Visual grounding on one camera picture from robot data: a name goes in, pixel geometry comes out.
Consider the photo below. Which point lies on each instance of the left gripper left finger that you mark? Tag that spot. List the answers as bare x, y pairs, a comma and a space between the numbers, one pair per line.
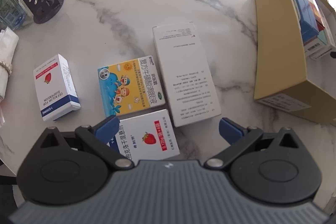
64, 168

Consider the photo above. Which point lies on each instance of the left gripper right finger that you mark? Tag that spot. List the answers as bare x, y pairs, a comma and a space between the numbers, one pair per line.
274, 168

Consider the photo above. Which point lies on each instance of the white strawberry medicine box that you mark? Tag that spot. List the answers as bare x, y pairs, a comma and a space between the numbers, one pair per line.
55, 89

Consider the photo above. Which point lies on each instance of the small white blue medicine box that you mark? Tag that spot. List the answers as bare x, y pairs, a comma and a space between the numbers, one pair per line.
146, 137

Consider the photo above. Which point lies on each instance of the white grey slim box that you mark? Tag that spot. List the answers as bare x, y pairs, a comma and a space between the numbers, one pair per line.
186, 75

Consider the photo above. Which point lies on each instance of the yellow orange cartoon box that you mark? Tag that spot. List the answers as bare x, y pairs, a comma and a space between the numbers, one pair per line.
130, 86

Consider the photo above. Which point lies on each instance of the blue mask box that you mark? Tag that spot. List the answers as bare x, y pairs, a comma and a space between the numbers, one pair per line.
308, 24

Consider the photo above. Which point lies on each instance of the red white bandage box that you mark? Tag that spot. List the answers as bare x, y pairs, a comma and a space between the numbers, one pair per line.
317, 14

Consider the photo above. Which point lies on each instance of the white blue tooth medicine box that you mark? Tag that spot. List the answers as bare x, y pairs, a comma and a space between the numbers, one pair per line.
319, 50

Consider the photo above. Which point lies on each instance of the teal white bear medicine box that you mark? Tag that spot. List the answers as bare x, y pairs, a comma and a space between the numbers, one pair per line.
323, 39

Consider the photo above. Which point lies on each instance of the tan cardboard shoe box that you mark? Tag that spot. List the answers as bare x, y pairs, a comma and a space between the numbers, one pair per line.
285, 78

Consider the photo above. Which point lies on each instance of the rolled white cloth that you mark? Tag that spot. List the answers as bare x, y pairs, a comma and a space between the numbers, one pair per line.
8, 44

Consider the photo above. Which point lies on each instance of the clear plastic water bottle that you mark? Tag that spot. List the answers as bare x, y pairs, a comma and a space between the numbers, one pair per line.
12, 14

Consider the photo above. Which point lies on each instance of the black metal phone stand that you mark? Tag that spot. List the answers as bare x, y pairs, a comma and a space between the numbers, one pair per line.
43, 10

